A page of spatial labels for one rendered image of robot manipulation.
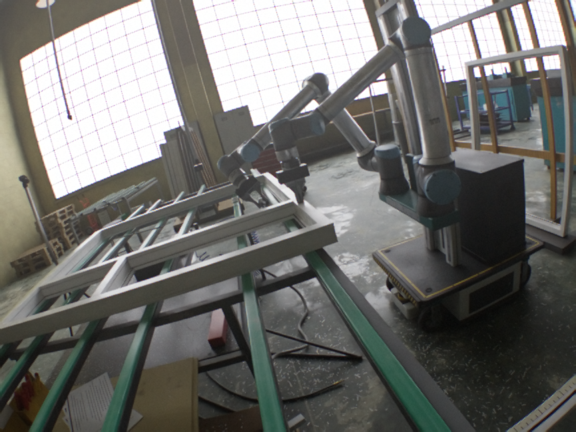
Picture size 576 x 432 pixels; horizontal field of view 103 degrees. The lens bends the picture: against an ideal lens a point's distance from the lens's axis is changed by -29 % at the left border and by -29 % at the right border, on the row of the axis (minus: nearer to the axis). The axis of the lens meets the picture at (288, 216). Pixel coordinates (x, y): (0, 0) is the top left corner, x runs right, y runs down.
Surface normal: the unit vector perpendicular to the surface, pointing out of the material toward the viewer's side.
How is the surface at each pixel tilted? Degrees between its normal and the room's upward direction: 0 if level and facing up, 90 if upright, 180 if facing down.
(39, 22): 90
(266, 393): 0
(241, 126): 90
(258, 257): 90
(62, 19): 90
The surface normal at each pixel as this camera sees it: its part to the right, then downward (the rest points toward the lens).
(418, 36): -0.24, 0.24
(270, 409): -0.27, -0.92
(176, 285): 0.20, 0.24
